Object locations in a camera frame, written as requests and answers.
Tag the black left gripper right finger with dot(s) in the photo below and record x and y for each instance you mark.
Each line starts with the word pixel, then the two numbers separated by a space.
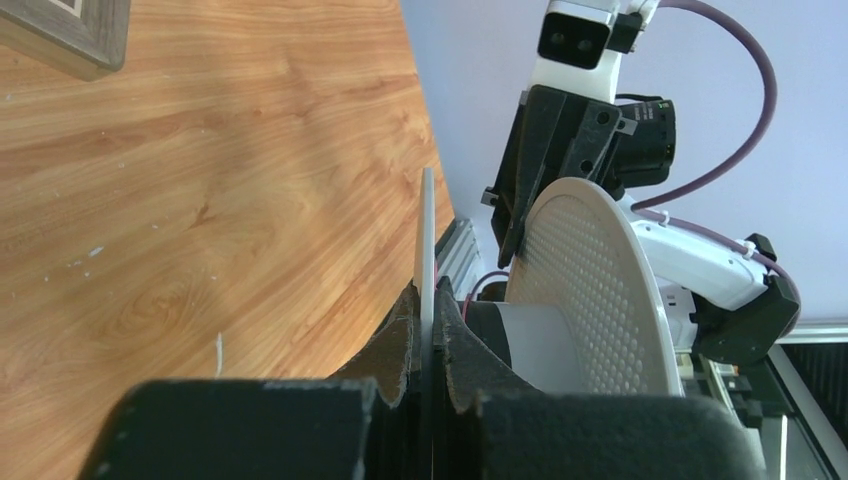
pixel 491 424

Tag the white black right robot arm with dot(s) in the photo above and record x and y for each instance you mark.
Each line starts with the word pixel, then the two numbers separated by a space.
pixel 726 299

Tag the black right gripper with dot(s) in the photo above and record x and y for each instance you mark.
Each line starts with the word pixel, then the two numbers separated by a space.
pixel 554 134

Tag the slotted white cable duct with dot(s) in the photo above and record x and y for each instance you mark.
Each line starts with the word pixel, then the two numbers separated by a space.
pixel 458 258

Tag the wooden chessboard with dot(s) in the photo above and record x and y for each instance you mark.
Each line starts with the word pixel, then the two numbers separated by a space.
pixel 84 39

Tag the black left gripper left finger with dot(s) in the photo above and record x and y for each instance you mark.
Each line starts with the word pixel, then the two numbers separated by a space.
pixel 359 423

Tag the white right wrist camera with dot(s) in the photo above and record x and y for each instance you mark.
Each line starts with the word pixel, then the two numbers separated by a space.
pixel 581 45

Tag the white perforated cable spool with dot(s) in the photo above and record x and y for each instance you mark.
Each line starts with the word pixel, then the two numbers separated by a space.
pixel 583 302

